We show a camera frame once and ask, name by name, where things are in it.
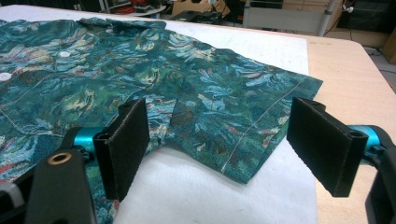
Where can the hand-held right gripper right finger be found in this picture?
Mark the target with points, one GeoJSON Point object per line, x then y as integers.
{"type": "Point", "coordinates": [323, 146]}

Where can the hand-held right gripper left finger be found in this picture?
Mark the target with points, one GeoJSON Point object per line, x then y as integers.
{"type": "Point", "coordinates": [127, 146]}

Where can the teal floral short-sleeved shirt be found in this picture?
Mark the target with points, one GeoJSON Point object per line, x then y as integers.
{"type": "Point", "coordinates": [202, 93]}

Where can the white foam mat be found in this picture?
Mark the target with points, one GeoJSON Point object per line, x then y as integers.
{"type": "Point", "coordinates": [202, 193]}

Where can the large cardboard box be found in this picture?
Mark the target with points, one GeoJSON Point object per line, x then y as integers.
{"type": "Point", "coordinates": [390, 46]}

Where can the white desk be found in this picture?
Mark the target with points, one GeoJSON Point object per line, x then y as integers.
{"type": "Point", "coordinates": [280, 18]}

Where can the small cardboard box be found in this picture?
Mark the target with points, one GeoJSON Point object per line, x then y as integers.
{"type": "Point", "coordinates": [193, 6]}

